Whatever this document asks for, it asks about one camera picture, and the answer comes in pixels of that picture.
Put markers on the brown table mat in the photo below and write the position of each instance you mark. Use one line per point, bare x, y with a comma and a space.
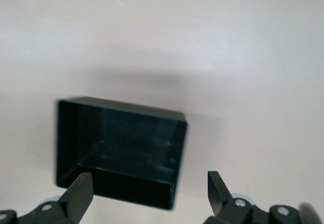
162, 44

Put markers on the black plastic box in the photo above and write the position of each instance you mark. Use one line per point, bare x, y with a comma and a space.
121, 145

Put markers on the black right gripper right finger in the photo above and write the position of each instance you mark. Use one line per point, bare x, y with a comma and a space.
220, 201

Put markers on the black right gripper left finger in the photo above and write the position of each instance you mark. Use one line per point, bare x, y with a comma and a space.
73, 201

